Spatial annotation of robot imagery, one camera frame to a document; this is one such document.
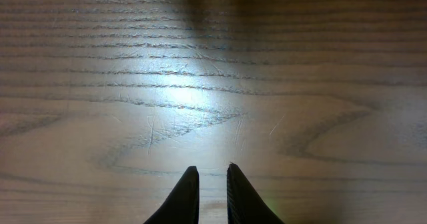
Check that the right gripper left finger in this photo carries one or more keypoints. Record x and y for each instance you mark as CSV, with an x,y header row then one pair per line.
x,y
182,204

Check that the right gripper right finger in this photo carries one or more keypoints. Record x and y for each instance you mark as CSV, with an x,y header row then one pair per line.
x,y
244,204

